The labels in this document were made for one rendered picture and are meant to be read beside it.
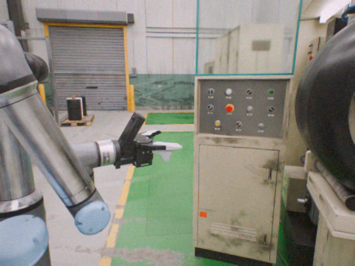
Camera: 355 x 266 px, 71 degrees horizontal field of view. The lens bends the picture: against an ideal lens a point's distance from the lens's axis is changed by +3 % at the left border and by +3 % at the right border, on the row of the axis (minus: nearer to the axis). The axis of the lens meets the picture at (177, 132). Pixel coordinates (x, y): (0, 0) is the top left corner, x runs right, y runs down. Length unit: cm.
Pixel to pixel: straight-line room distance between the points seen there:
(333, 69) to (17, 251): 83
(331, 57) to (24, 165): 83
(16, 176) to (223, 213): 130
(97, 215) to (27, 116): 25
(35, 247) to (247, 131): 125
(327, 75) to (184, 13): 938
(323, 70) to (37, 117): 71
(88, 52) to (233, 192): 894
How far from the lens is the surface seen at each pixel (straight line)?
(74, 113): 688
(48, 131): 55
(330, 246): 142
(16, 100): 53
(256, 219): 172
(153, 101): 968
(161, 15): 996
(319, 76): 80
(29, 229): 64
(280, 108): 154
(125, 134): 74
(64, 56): 1027
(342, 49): 80
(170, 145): 74
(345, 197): 90
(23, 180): 71
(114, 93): 984
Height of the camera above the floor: 126
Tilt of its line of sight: 13 degrees down
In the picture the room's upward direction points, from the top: straight up
